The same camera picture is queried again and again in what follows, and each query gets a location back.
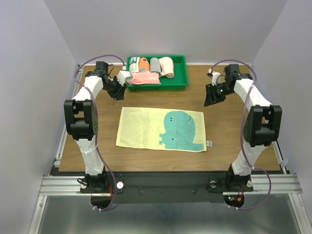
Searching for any pink towel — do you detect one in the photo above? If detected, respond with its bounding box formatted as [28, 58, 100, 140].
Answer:
[128, 72, 160, 85]
[159, 57, 175, 78]

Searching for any orange rolled towel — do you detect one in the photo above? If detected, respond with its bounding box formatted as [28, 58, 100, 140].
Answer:
[139, 58, 150, 72]

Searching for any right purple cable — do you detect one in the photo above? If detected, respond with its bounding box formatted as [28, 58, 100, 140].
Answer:
[207, 59, 272, 210]

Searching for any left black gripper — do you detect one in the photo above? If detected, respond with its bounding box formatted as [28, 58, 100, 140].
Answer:
[102, 76, 127, 100]

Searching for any yellow green towel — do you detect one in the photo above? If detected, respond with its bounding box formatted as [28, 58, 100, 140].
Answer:
[116, 107, 213, 152]

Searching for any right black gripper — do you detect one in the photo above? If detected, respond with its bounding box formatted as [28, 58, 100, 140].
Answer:
[203, 81, 234, 107]

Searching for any grey rolled towel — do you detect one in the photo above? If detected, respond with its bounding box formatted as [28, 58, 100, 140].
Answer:
[150, 58, 161, 75]

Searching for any green plastic tray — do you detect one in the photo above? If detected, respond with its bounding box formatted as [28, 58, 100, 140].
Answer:
[127, 55, 189, 92]

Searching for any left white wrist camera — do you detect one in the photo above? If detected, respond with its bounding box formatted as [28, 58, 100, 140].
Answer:
[117, 66, 133, 86]

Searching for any white green rolled towel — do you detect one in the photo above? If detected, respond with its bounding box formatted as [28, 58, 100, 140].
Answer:
[128, 57, 140, 73]

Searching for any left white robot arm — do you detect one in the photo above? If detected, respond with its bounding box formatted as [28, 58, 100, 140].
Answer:
[63, 61, 132, 193]

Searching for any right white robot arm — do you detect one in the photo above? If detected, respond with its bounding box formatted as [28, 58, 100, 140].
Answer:
[204, 64, 282, 190]

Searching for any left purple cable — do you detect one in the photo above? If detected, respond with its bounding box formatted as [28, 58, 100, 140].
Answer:
[74, 55, 127, 212]

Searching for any pink rolled towel in tray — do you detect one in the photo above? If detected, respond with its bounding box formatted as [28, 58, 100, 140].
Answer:
[128, 72, 160, 85]

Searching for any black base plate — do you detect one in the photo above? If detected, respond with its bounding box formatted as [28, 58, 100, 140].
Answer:
[77, 172, 254, 208]

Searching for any aluminium frame rail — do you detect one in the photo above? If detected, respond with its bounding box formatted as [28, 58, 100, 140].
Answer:
[30, 65, 301, 234]

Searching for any purple cable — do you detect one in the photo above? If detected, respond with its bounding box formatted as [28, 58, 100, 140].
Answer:
[74, 55, 127, 212]
[207, 59, 272, 210]

